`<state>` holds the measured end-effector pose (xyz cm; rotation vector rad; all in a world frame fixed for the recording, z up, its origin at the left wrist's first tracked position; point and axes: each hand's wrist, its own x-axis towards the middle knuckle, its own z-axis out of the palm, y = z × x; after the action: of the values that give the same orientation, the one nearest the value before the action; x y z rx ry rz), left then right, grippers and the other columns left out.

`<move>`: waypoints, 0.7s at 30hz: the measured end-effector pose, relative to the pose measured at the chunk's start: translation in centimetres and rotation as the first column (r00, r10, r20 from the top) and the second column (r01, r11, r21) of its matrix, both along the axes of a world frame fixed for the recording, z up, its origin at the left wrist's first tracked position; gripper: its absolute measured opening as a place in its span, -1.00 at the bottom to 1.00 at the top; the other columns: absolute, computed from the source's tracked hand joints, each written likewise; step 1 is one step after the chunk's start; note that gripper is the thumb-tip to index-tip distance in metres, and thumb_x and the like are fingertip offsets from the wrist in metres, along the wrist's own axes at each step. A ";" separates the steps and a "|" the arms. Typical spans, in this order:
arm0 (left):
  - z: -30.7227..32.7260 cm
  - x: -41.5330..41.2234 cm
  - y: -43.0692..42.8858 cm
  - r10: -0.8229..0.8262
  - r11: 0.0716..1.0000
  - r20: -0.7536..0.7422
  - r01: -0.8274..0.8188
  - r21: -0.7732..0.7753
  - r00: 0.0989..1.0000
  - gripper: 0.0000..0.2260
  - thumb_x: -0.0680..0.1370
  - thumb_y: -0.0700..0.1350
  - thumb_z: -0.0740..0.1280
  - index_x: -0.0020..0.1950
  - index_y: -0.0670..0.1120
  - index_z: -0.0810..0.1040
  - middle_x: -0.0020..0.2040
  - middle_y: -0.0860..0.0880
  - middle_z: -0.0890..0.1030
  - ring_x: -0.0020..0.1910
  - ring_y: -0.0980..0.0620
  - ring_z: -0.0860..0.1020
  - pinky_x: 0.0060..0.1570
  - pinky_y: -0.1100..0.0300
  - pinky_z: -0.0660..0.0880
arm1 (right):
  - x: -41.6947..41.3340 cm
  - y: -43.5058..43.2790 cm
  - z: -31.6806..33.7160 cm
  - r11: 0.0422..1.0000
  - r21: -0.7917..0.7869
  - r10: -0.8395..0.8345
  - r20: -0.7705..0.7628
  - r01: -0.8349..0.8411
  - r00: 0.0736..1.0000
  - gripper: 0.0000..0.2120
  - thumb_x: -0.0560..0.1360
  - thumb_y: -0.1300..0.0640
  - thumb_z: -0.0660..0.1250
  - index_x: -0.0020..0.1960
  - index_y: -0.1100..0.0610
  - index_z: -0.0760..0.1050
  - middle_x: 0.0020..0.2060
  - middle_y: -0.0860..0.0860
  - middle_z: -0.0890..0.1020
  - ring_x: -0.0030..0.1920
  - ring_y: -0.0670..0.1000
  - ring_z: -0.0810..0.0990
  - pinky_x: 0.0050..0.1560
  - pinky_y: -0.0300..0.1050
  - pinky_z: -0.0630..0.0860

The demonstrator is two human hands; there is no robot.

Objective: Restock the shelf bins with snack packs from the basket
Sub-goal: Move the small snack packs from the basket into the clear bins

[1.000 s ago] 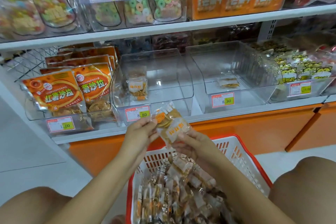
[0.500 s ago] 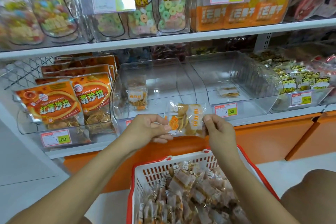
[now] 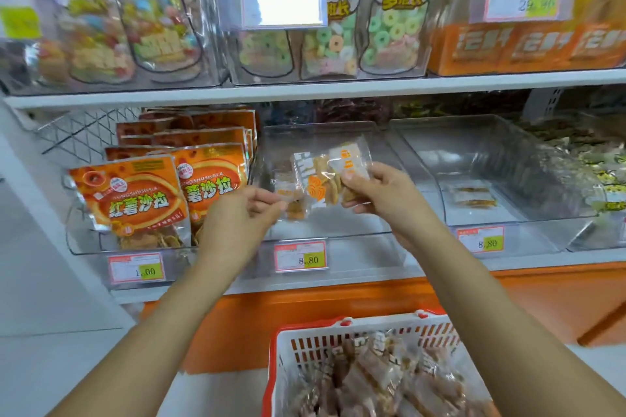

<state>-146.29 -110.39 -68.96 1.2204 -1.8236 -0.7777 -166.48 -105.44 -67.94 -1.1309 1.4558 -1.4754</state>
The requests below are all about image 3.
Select person's right hand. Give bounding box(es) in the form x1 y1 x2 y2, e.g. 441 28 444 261
339 160 443 249

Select person's left hand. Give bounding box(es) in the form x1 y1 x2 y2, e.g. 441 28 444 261
194 184 291 273

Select small brown snack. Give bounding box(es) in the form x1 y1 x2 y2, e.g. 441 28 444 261
323 135 376 204
290 147 340 209

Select row of clear snacks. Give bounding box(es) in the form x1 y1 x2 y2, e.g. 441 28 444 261
271 168 310 222

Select stack of orange packets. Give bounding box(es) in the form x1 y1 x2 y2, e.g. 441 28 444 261
65 108 261 253

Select white snack shelf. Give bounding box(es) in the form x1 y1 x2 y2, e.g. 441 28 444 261
0 0 626 302

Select white red-rimmed shopping basket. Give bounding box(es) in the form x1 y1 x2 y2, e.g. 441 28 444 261
260 308 492 417

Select pile of small brown snacks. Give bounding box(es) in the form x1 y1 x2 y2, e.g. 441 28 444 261
291 328 492 417

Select person's left forearm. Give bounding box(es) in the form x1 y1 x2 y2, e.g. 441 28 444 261
47 253 248 417

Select person's right forearm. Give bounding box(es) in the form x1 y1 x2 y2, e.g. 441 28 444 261
409 219 626 417

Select small yellow wrapped snack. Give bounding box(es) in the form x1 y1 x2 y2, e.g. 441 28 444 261
449 186 491 201
454 195 499 210

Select orange label snack bag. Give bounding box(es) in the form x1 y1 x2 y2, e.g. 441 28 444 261
507 23 579 72
429 23 516 77
567 23 626 67

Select orange shelf base panel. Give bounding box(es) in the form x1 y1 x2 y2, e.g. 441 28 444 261
140 259 626 376

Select yellow hamster snack packets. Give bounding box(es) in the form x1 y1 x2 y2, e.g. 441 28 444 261
546 131 626 214

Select white koala candy bag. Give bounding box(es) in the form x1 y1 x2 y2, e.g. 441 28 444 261
288 0 366 79
212 0 295 79
359 0 447 77

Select yellow cat candy bag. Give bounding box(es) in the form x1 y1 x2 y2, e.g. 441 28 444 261
95 0 207 81
33 0 139 87

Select white wire mesh panel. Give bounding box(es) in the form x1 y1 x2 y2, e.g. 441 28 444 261
32 106 145 165

